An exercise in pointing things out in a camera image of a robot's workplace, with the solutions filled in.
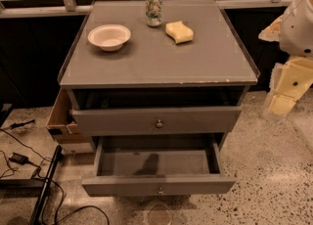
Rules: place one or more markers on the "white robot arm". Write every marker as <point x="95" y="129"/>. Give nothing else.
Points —
<point x="293" y="30"/>

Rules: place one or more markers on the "grey top drawer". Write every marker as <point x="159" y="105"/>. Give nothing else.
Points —
<point x="154" y="121"/>

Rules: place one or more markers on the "grey drawer cabinet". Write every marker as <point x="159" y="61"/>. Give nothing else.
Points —
<point x="151" y="71"/>

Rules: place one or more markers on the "cardboard box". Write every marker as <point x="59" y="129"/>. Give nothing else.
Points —
<point x="64" y="129"/>

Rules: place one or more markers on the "patterned drink can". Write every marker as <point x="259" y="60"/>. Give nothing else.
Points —
<point x="153" y="12"/>

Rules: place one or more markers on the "white paper bowl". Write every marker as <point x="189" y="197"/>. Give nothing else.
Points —
<point x="109" y="37"/>

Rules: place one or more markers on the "yellow sponge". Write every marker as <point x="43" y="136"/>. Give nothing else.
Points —
<point x="179" y="32"/>

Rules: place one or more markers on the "black bar stand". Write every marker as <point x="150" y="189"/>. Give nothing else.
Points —
<point x="45" y="186"/>

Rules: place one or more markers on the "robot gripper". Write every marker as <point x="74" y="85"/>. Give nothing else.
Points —
<point x="297" y="30"/>

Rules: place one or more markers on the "black power adapter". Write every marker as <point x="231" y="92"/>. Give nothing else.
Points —
<point x="19" y="159"/>

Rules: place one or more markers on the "grey drawer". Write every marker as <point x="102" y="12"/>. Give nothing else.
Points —
<point x="154" y="121"/>
<point x="161" y="165"/>

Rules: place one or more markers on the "black cable plug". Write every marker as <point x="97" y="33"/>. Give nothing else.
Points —
<point x="16" y="125"/>

